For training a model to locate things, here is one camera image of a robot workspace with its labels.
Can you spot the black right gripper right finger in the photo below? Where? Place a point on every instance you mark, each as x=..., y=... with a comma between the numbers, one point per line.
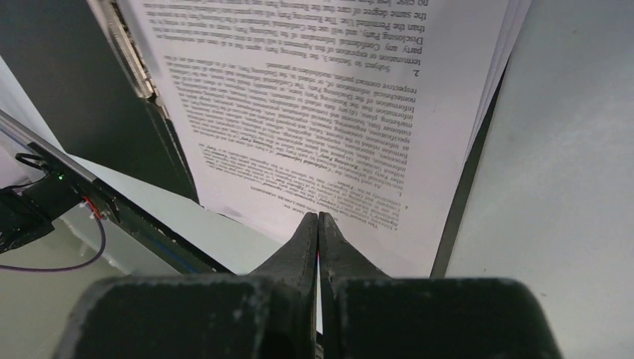
x=368, y=314

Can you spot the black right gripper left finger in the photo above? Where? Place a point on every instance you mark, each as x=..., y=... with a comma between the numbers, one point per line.
x=268, y=313

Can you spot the printed paper sheet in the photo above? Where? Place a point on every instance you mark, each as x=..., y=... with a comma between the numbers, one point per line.
x=362, y=109
x=514, y=17

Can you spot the red folder with black inside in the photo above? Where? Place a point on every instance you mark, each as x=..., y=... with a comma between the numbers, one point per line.
x=72, y=72

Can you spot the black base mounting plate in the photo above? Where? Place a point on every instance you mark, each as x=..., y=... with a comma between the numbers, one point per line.
x=154, y=235

